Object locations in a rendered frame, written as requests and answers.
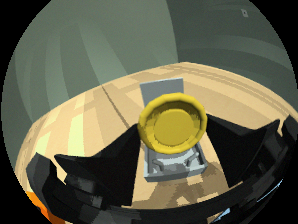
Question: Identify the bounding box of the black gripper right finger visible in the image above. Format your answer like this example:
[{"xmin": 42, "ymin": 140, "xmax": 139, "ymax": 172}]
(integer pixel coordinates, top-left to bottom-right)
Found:
[{"xmin": 206, "ymin": 113, "xmax": 281, "ymax": 189}]

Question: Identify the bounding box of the light blue mat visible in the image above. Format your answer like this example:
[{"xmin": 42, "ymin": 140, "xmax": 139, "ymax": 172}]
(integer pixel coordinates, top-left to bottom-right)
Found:
[{"xmin": 210, "ymin": 196, "xmax": 266, "ymax": 224}]

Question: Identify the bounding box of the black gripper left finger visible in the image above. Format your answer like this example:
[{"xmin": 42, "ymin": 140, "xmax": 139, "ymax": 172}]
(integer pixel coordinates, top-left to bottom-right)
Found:
[{"xmin": 53, "ymin": 123, "xmax": 141, "ymax": 206}]

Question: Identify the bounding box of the yellow plate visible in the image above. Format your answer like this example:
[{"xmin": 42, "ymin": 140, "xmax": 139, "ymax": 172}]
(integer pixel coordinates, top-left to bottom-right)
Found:
[{"xmin": 137, "ymin": 92, "xmax": 208, "ymax": 155}]

